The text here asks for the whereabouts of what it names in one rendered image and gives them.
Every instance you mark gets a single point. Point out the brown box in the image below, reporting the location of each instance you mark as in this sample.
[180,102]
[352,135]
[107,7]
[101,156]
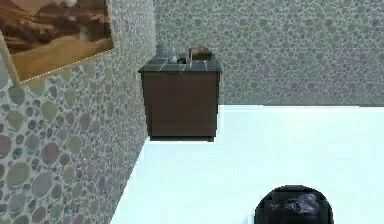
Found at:
[200,52]

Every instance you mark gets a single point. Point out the clear glass bottle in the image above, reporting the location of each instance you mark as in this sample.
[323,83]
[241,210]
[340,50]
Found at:
[172,53]

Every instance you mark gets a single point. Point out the black round bin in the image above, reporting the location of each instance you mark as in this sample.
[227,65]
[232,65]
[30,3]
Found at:
[293,206]

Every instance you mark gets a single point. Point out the dark brown cabinet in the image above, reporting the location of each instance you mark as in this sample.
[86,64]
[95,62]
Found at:
[181,103]

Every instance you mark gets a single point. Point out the small dark object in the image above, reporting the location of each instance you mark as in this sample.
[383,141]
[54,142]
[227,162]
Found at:
[182,60]

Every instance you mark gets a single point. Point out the grey cup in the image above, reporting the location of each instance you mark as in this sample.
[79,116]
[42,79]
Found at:
[160,51]

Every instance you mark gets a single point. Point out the brown framed landscape picture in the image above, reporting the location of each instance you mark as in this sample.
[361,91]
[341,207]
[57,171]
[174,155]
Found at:
[56,36]

